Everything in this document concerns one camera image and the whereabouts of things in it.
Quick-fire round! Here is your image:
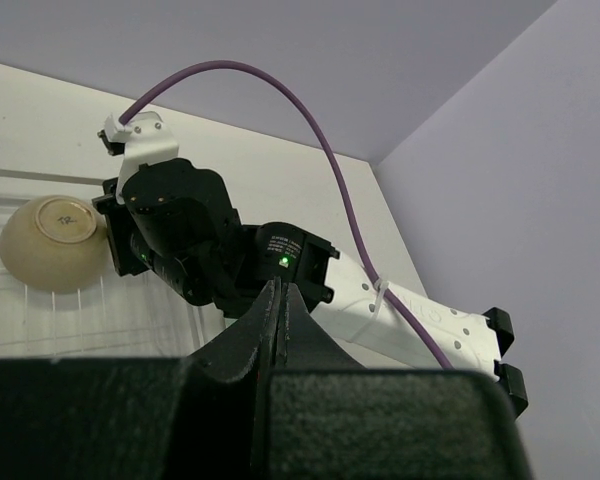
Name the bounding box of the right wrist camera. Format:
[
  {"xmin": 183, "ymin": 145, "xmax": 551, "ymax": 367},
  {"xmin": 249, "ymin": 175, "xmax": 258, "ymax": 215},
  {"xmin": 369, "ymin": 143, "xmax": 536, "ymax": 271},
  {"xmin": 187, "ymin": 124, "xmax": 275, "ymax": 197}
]
[{"xmin": 98, "ymin": 111, "xmax": 179, "ymax": 182}]

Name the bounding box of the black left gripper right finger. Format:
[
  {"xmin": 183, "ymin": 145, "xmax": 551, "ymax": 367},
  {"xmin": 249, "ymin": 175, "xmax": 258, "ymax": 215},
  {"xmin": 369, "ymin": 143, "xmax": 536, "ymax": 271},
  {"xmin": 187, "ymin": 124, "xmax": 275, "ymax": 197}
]
[{"xmin": 254, "ymin": 282, "xmax": 533, "ymax": 479}]

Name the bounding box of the white wire dish rack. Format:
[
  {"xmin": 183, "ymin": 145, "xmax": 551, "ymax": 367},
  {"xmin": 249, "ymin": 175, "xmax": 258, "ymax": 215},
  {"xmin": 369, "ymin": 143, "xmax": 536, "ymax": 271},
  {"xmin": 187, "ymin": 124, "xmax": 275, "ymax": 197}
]
[{"xmin": 0, "ymin": 178, "xmax": 225, "ymax": 358}]

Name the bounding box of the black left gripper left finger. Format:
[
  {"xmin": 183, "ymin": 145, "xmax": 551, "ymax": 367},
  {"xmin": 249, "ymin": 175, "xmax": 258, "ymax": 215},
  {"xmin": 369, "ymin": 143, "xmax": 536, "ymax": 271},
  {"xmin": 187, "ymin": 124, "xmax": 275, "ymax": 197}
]
[{"xmin": 0, "ymin": 280, "xmax": 280, "ymax": 479}]

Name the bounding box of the beige ceramic bowl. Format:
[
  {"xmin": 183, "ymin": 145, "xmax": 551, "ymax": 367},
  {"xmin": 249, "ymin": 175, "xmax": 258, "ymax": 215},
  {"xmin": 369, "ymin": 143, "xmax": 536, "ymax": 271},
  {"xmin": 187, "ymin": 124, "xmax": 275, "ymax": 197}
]
[{"xmin": 0, "ymin": 195, "xmax": 109, "ymax": 294}]

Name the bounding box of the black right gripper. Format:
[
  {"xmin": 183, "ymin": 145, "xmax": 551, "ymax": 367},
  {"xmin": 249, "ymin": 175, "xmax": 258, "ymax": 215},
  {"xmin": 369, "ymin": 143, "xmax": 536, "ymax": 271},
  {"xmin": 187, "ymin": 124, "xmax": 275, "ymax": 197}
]
[{"xmin": 92, "ymin": 158, "xmax": 245, "ymax": 318}]

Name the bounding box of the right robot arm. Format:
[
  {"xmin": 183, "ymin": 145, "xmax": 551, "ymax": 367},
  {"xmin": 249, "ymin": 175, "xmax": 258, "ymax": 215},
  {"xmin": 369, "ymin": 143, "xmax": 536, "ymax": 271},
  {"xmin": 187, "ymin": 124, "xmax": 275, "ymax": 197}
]
[{"xmin": 92, "ymin": 158, "xmax": 528, "ymax": 413}]

